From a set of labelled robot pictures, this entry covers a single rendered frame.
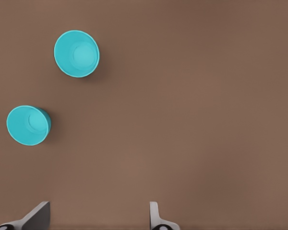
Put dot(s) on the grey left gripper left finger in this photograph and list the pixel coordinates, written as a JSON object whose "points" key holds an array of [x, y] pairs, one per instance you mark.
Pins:
{"points": [[36, 216]]}

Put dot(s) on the large turquoise bowl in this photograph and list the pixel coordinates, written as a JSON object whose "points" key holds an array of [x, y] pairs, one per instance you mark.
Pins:
{"points": [[73, 56]]}

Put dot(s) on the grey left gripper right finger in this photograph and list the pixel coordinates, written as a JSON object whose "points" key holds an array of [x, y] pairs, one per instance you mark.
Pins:
{"points": [[156, 215]]}

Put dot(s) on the small turquoise bowl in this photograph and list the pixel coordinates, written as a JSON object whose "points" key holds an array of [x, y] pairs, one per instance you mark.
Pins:
{"points": [[24, 125]]}

